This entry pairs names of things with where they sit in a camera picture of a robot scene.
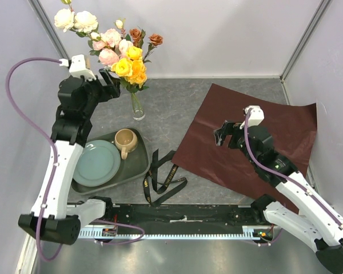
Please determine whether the light blue cable duct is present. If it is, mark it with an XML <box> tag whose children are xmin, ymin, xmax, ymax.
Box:
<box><xmin>79</xmin><ymin>223</ymin><xmax>270</xmax><ymax>240</ymax></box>

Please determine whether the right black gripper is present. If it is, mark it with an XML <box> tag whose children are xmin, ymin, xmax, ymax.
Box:
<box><xmin>214</xmin><ymin>119</ymin><xmax>259</xmax><ymax>166</ymax></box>

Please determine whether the beige ceramic mug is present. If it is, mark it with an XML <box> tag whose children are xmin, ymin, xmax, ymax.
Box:
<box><xmin>114</xmin><ymin>128</ymin><xmax>138</xmax><ymax>160</ymax></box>

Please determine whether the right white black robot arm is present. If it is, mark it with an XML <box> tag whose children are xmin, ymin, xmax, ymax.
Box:
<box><xmin>213</xmin><ymin>121</ymin><xmax>343</xmax><ymax>273</ymax></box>

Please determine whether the teal plate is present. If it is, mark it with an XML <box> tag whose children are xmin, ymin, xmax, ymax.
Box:
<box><xmin>73</xmin><ymin>140</ymin><xmax>121</xmax><ymax>187</ymax></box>

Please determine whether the small pink peony stem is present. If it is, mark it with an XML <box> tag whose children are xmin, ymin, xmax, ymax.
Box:
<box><xmin>90</xmin><ymin>29</ymin><xmax>121</xmax><ymax>67</ymax></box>

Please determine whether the yellow rose stem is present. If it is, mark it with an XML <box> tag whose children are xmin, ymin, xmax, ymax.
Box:
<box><xmin>110</xmin><ymin>46</ymin><xmax>147</xmax><ymax>93</ymax></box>

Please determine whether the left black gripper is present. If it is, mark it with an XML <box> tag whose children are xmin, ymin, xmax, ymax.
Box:
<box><xmin>79</xmin><ymin>68</ymin><xmax>121</xmax><ymax>118</ymax></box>

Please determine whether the dark green tray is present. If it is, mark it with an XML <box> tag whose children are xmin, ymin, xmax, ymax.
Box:
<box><xmin>71</xmin><ymin>127</ymin><xmax>151</xmax><ymax>195</ymax></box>

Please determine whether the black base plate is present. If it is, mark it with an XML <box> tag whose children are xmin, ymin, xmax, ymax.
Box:
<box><xmin>100</xmin><ymin>204</ymin><xmax>272</xmax><ymax>227</ymax></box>

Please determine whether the red wrapping paper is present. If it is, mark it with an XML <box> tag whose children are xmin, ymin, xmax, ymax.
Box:
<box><xmin>172</xmin><ymin>84</ymin><xmax>317</xmax><ymax>213</ymax></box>

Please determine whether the clear glass vase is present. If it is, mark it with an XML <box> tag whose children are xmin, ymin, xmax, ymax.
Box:
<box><xmin>131</xmin><ymin>93</ymin><xmax>145</xmax><ymax>120</ymax></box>

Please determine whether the black ribbon with gold text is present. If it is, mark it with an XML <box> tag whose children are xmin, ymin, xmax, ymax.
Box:
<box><xmin>142</xmin><ymin>148</ymin><xmax>188</xmax><ymax>207</ymax></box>

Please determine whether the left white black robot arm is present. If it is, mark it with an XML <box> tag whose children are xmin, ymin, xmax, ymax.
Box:
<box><xmin>18</xmin><ymin>68</ymin><xmax>121</xmax><ymax>245</ymax></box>

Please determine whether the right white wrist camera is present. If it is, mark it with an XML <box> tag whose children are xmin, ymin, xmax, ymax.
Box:
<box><xmin>240</xmin><ymin>105</ymin><xmax>265</xmax><ymax>130</ymax></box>

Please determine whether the orange rose stem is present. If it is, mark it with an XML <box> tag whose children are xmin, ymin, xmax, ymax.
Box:
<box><xmin>129</xmin><ymin>29</ymin><xmax>163</xmax><ymax>63</ymax></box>

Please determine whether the white peony stem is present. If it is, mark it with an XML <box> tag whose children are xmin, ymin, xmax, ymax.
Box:
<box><xmin>54</xmin><ymin>1</ymin><xmax>98</xmax><ymax>37</ymax></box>

